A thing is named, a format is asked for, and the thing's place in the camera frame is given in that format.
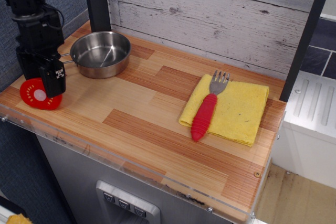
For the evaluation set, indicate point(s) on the silver toy fridge cabinet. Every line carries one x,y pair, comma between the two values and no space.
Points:
77,175

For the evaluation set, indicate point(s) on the yellow object bottom corner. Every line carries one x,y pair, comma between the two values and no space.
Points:
18,219

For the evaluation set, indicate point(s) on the black vertical post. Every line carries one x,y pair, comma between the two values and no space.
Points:
99,15
308,31

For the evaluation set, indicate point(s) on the silver steel pot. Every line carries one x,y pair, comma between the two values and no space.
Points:
101,54

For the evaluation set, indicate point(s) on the silver dispenser button panel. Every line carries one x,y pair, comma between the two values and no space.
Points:
119,206

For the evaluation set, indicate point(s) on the yellow folded cloth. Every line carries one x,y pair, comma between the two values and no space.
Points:
238,112

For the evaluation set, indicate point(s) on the red handled metal fork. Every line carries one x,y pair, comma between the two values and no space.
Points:
203,117

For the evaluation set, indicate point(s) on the white toy sink unit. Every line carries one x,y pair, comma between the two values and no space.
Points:
306,139

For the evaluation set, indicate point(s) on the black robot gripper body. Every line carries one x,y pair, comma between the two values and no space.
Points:
40,32

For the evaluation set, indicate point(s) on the black right vertical post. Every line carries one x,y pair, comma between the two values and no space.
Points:
308,31

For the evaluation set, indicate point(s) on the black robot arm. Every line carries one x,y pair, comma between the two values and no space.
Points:
40,35

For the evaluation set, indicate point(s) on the red toy donut slice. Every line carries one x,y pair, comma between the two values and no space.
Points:
33,93

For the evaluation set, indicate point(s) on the clear acrylic edge guard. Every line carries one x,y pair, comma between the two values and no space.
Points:
172,161

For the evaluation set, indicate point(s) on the black left vertical post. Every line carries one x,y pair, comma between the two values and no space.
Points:
99,15

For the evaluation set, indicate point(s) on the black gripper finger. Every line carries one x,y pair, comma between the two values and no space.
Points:
54,77
28,64

